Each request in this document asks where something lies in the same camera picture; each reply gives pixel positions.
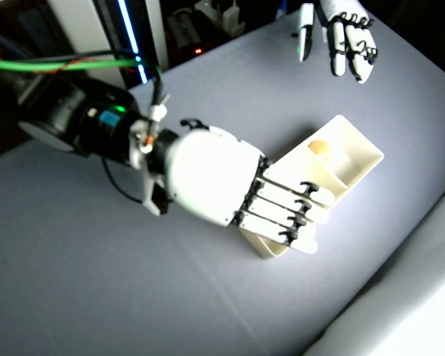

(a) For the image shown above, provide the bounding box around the white cabinet panel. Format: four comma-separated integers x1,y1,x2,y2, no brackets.
46,0,170,90

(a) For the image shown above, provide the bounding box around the cream three-compartment tray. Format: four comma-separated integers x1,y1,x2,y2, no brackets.
239,114,385,260

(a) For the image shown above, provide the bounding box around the brown egg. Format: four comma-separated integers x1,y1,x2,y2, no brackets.
306,139,330,156

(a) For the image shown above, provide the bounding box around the white black wrist camera mount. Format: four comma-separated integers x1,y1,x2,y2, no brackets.
142,174,174,217

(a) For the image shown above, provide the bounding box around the white smooth body shell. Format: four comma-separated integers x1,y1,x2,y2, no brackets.
303,187,445,356

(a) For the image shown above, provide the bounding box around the black device with red light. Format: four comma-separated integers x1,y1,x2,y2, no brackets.
166,7,213,70

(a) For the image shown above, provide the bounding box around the thin black cable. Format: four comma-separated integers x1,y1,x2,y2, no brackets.
101,155,146,204

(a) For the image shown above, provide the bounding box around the green cable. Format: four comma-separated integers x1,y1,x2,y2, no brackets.
0,55,139,74

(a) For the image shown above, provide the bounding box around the grey table cloth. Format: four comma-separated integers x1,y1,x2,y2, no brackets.
0,9,445,356

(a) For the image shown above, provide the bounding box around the blue light strip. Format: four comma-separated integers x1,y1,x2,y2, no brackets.
117,0,149,85

